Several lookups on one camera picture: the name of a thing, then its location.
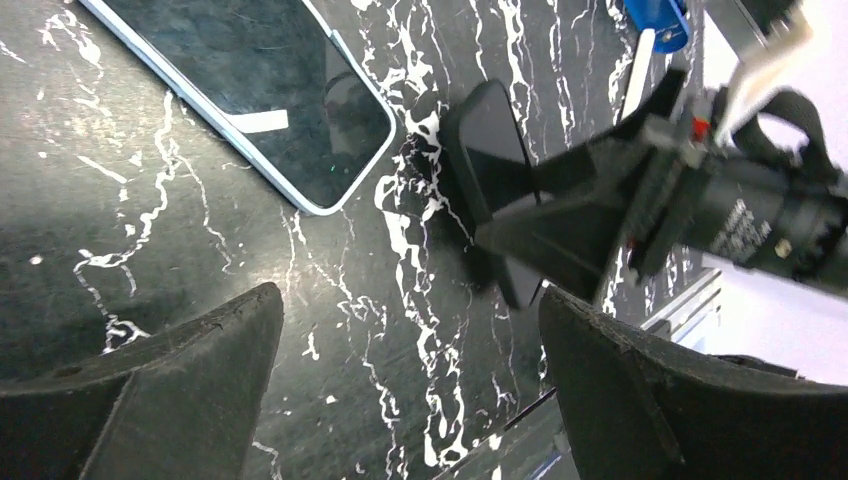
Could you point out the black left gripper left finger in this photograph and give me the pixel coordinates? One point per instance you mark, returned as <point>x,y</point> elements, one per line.
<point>182,404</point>

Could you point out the black phone case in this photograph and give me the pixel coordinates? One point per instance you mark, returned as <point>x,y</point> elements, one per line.
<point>487,154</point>

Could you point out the white pen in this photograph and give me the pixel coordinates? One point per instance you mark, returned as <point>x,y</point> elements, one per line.
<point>639,71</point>

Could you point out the blue stapler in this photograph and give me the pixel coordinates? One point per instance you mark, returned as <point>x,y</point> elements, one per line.
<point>667,18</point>

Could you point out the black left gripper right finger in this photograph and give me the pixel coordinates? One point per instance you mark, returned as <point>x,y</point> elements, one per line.
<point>636,406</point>

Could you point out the phone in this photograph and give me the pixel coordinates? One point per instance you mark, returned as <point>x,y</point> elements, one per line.
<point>274,79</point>

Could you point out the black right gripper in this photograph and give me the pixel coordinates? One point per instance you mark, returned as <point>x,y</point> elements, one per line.
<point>760,206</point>

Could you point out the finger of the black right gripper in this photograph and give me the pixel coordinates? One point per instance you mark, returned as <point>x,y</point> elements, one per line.
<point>569,241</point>

